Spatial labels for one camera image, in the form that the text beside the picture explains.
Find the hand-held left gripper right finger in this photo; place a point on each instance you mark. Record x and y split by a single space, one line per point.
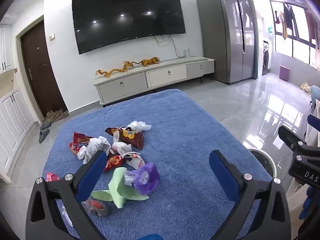
221 171

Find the washing machine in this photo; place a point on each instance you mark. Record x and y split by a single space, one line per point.
267 57

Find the clear wrapper with red end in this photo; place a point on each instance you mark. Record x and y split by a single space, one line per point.
96 208

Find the flat red packet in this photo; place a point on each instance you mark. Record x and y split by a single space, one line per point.
51 177

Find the white wall cupboard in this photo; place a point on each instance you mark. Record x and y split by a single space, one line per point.
5 47

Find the green paper sheet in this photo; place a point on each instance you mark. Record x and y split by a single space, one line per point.
117 187

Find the white coffee table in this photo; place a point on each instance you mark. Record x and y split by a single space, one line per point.
313 130

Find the white tall cabinet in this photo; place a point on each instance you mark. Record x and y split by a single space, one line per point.
15 120

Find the maroon hanging garment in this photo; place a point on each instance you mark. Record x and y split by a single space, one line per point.
312 26

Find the purple stool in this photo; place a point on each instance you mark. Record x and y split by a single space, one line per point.
284 73

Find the purple plastic wrapper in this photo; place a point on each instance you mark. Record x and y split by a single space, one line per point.
146 177

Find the green wall sign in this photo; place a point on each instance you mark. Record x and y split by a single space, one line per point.
270 29

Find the brown snack packet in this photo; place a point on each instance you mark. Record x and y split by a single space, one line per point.
132 138

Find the blue fluffy blanket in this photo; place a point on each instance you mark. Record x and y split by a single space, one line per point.
175 130

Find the dark hanging jacket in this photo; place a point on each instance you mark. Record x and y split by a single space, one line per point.
290 17

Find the black wall television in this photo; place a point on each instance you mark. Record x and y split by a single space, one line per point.
127 17

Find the small red yellow packet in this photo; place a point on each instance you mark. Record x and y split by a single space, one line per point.
113 162

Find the person's right hand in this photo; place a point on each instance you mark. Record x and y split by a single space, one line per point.
308 201

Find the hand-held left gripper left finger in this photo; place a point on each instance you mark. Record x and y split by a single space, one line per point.
92 173

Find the grey slipper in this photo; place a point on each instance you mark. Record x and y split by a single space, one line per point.
43 135
46 125

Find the clear plastic wrapper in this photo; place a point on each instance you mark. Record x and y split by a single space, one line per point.
65 215

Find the golden tiger ornament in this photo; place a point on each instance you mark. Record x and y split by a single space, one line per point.
148 61

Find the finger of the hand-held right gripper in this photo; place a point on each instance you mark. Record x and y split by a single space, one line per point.
290 138
314 122

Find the crumpled white tissue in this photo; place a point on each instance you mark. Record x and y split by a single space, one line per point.
138 125
120 147

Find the grey double-door refrigerator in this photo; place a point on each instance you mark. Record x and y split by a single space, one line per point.
225 35

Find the golden dragon ornament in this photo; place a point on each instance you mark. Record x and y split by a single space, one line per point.
112 71

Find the large balcony window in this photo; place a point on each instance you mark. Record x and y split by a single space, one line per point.
300 47

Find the white television cabinet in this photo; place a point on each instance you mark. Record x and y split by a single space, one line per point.
165 75

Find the small hanging garments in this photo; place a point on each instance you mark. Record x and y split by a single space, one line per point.
278 17

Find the white printed wrapper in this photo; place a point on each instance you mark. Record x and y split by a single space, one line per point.
135 161

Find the yellow patterned cloth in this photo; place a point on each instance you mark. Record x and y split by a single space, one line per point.
305 87

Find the large red snack packet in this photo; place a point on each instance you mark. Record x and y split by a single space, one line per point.
78 141

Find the white round bin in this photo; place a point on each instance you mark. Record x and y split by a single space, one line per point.
262 163

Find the dark brown door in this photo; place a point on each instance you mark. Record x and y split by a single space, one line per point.
41 70

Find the white crumpled plastic wrapper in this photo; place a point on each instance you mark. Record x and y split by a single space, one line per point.
93 146

